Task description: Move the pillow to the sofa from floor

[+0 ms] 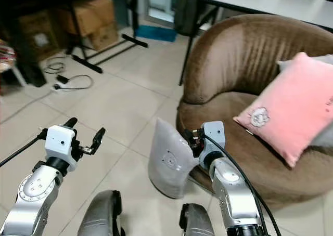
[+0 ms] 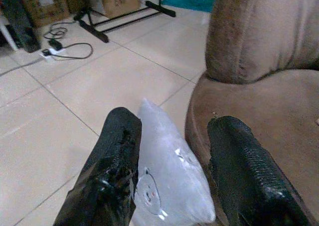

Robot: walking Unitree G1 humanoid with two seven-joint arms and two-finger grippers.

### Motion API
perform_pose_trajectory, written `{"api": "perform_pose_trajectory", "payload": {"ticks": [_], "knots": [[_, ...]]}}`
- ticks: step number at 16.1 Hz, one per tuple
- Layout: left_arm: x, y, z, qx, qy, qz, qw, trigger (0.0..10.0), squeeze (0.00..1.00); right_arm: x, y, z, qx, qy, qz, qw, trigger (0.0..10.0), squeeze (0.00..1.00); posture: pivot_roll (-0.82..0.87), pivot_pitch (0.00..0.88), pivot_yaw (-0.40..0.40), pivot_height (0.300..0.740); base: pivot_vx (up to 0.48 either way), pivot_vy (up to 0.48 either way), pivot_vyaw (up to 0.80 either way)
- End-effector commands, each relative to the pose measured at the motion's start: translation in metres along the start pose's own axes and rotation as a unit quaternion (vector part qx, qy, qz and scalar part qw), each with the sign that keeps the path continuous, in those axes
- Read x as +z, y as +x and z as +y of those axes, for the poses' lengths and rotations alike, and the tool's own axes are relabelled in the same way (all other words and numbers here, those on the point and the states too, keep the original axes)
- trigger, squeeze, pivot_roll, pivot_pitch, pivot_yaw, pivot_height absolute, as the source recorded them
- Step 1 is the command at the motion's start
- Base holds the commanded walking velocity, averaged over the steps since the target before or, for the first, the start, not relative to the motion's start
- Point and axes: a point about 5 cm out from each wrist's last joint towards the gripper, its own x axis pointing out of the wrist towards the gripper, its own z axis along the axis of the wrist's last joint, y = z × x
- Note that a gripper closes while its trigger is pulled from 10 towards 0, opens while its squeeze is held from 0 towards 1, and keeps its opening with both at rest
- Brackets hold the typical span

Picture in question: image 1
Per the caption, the large cardboard box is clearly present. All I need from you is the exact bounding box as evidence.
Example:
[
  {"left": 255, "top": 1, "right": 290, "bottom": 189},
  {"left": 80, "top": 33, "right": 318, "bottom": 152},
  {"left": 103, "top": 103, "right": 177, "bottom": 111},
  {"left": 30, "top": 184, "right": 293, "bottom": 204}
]
[{"left": 70, "top": 0, "right": 120, "bottom": 53}]

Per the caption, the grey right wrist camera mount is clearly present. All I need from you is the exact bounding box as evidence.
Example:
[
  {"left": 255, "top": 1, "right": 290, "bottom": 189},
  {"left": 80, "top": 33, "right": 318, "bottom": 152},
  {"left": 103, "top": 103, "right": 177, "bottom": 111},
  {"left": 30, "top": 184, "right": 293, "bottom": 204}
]
[{"left": 198, "top": 121, "right": 226, "bottom": 158}]

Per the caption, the grey robot left leg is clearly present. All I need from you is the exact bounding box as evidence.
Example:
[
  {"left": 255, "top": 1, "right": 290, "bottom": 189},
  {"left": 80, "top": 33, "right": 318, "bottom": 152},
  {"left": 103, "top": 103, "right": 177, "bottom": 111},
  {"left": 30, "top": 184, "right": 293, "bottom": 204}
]
[{"left": 77, "top": 189, "right": 126, "bottom": 236}]

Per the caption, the white power strip with cable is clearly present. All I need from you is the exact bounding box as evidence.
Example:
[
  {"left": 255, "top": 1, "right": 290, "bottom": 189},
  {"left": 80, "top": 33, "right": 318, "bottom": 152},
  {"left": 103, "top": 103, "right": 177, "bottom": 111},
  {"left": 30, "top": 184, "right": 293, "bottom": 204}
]
[{"left": 52, "top": 74, "right": 94, "bottom": 94}]

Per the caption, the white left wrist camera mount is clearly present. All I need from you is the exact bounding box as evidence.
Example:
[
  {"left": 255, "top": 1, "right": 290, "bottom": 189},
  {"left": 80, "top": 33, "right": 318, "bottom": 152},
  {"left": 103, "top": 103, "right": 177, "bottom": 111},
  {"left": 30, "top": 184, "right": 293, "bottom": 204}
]
[{"left": 44, "top": 125, "right": 76, "bottom": 162}]

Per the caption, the small cardboard box with label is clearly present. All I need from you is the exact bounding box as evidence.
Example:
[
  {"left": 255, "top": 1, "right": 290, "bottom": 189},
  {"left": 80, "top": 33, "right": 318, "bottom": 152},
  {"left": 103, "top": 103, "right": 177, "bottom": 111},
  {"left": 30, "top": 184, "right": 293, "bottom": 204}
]
[{"left": 17, "top": 10, "right": 64, "bottom": 61}]

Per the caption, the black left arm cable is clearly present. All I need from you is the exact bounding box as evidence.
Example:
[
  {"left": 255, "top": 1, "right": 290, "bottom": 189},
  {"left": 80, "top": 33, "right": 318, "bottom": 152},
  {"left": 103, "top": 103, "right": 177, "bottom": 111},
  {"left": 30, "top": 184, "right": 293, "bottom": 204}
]
[{"left": 0, "top": 130, "right": 50, "bottom": 167}]

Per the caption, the white stool with colourful bag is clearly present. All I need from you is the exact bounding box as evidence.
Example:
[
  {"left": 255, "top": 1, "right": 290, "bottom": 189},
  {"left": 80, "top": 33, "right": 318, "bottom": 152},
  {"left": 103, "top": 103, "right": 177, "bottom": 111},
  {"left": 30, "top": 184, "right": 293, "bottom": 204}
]
[{"left": 0, "top": 45, "right": 28, "bottom": 88}]

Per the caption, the grey robot right leg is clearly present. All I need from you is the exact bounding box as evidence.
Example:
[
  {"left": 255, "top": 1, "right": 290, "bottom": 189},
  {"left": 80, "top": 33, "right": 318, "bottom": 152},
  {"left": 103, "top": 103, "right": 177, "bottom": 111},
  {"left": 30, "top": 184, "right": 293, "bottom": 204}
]
[{"left": 179, "top": 202, "right": 217, "bottom": 236}]

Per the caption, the white table with black legs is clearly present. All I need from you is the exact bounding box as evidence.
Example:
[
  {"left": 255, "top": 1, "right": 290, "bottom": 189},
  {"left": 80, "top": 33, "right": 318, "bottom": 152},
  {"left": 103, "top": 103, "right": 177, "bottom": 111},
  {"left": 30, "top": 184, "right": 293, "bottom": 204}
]
[{"left": 178, "top": 0, "right": 333, "bottom": 86}]

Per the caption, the coiled black cable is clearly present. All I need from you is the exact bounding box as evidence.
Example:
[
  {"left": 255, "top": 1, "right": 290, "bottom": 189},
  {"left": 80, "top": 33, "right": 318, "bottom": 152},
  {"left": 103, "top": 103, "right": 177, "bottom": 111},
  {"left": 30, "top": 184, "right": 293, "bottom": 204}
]
[{"left": 44, "top": 60, "right": 67, "bottom": 74}]

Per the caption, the brown round sofa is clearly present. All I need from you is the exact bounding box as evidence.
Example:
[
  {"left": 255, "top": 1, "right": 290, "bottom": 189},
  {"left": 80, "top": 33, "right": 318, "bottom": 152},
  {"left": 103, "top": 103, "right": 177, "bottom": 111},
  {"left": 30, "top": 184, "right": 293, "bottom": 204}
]
[{"left": 175, "top": 14, "right": 333, "bottom": 206}]

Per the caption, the grey pillow with animal print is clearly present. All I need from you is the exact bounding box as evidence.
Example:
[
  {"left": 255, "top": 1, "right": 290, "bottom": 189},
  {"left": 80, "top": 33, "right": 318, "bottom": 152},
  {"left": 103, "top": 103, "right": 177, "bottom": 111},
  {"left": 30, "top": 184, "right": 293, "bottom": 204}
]
[{"left": 147, "top": 117, "right": 201, "bottom": 200}]

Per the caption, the grey robot leg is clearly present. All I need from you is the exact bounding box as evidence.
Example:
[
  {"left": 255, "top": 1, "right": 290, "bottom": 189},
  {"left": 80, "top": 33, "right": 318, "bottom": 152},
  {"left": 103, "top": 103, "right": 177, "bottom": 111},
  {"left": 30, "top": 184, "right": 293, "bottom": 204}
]
[
  {"left": 77, "top": 189, "right": 126, "bottom": 236},
  {"left": 179, "top": 202, "right": 217, "bottom": 236}
]

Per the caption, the black metal stand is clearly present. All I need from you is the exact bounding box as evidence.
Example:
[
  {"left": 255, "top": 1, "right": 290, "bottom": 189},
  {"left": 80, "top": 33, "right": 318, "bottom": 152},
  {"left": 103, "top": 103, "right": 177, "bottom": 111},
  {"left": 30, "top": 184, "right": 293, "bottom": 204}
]
[{"left": 67, "top": 0, "right": 149, "bottom": 74}]

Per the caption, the blue flat box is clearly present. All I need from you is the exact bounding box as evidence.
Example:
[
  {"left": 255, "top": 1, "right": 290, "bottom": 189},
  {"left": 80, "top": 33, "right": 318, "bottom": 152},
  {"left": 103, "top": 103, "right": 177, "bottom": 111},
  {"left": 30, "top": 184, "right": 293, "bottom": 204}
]
[{"left": 134, "top": 24, "right": 177, "bottom": 43}]

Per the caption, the pink pillow with animal print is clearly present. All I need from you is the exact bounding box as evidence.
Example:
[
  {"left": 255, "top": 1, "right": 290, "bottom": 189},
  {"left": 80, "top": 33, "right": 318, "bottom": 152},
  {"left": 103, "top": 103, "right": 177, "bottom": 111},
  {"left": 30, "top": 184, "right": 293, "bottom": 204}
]
[{"left": 233, "top": 51, "right": 333, "bottom": 168}]

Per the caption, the plain grey cushion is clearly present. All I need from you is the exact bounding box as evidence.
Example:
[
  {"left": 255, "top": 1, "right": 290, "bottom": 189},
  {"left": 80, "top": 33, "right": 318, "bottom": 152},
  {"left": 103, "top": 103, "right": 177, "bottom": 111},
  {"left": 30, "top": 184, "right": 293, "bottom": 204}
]
[{"left": 277, "top": 54, "right": 333, "bottom": 73}]

